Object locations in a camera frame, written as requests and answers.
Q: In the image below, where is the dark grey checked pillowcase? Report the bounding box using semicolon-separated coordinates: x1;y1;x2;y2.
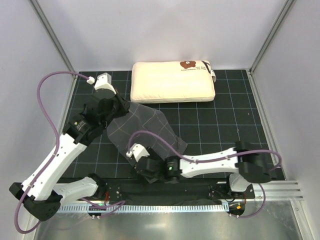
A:
106;102;188;168

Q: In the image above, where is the cream white pillow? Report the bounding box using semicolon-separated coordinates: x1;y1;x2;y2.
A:
130;60;217;104

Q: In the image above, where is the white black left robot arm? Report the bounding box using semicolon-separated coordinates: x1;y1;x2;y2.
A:
9;88;130;222

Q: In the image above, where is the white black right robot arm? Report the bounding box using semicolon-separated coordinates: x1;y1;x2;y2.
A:
128;141;278;198

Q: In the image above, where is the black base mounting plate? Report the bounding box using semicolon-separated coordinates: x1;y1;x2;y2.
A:
76;178;256;203

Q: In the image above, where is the black grid cutting mat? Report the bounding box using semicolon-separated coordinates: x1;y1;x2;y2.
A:
63;69;269;179

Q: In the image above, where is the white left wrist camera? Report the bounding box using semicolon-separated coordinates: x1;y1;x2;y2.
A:
94;72;117;95

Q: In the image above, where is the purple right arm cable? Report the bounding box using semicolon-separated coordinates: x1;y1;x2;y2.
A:
126;130;282;220

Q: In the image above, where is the slotted grey cable duct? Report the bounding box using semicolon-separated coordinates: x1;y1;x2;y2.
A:
57;202;229;215

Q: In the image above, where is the left aluminium corner post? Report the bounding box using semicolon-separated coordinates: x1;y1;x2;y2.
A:
28;0;75;72

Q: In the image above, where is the aluminium corner post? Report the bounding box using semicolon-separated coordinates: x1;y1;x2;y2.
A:
28;0;75;72
248;0;296;75

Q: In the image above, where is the aluminium frame rail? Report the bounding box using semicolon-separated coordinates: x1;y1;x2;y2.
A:
261;180;304;201

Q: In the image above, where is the right aluminium corner post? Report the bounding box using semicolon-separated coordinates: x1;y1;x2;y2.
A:
248;0;296;75

